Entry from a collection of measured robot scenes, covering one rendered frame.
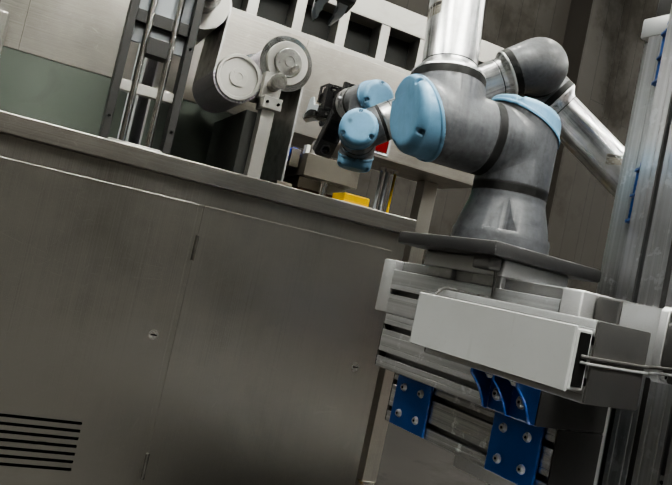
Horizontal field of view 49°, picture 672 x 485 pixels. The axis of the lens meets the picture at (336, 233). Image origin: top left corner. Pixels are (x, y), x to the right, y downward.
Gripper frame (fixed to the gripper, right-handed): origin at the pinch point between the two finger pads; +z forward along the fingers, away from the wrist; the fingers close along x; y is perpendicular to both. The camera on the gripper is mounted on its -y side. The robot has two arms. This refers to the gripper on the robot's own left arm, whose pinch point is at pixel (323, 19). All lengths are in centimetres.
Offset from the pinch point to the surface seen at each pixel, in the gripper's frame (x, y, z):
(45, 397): 44, -81, 55
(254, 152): 6.1, -18.8, 31.6
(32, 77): 61, 12, 55
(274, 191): 6.9, -43.0, 19.6
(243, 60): 13.0, 2.1, 20.3
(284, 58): 2.9, 3.7, 16.7
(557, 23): -232, 235, 78
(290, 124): -4.3, -5.1, 30.3
